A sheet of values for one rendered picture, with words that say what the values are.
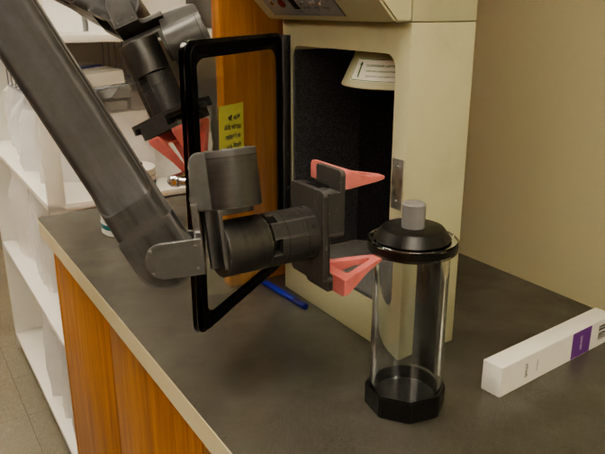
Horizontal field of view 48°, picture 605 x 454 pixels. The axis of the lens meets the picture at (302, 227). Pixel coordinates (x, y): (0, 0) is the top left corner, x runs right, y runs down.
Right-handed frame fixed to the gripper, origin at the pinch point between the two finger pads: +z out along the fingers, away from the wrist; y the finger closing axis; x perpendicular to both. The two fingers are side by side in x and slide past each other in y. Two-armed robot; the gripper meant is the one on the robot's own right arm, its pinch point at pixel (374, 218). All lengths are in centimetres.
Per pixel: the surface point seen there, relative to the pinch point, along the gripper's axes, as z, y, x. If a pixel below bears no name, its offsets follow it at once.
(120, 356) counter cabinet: -15, -40, 57
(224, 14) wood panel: 4, 22, 46
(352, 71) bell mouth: 14.2, 14.0, 24.3
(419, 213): 5.5, 0.0, -1.5
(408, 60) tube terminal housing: 12.1, 16.5, 9.4
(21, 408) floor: -20, -119, 184
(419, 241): 3.7, -2.4, -3.6
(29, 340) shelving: -9, -110, 223
